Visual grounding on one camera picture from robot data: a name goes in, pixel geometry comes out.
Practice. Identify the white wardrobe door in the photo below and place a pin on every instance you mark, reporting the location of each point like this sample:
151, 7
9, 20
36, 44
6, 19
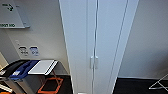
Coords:
78, 33
110, 33

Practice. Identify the white bin lid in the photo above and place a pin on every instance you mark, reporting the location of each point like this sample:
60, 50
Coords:
42, 66

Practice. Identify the blue waste bin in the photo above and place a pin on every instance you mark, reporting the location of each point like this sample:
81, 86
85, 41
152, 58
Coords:
25, 69

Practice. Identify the white first aid cabinet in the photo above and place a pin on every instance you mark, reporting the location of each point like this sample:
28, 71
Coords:
13, 13

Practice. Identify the black waste bin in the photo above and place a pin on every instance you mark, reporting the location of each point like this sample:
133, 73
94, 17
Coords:
8, 69

